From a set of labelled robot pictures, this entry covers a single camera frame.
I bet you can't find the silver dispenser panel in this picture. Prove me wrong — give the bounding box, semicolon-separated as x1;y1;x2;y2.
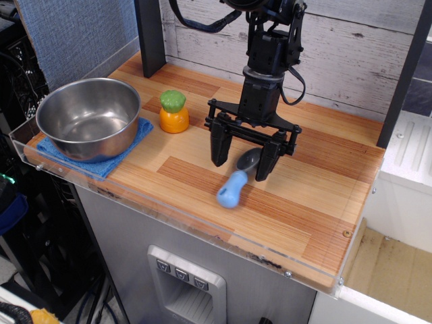
147;245;227;323

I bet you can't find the orange toy carrot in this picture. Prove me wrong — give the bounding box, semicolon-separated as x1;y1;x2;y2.
159;90;190;134

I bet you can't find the blue fabric panel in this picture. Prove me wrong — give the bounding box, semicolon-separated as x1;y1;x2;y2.
15;0;140;91

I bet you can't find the blue cloth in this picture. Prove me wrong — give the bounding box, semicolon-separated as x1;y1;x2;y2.
36;117;154;180

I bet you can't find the clear acrylic edge guard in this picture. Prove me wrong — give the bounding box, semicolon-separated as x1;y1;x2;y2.
11;113;383;295

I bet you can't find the black cable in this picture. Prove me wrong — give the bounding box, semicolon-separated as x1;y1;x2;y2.
167;0;244;34

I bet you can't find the stainless steel bowl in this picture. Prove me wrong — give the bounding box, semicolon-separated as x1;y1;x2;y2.
36;78;141;163

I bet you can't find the yellow object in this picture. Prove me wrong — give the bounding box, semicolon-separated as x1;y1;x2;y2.
30;308;60;324

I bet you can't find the white toy sink unit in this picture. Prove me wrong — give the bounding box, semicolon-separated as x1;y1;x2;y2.
310;111;431;323

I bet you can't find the blue handled grey spoon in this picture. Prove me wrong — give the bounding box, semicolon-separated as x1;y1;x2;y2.
216;148;261;209

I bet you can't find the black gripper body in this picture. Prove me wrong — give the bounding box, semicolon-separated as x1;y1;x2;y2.
205;75;302;155

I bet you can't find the black right post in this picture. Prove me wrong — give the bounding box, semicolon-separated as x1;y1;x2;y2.
376;0;431;149

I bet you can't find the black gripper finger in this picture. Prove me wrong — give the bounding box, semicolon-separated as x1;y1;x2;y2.
255;139;286;182
211;119;232;167

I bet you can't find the grey toy fridge cabinet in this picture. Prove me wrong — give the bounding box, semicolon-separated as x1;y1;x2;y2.
78;188;316;323

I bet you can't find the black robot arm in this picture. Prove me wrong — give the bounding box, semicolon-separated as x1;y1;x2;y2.
205;1;307;182

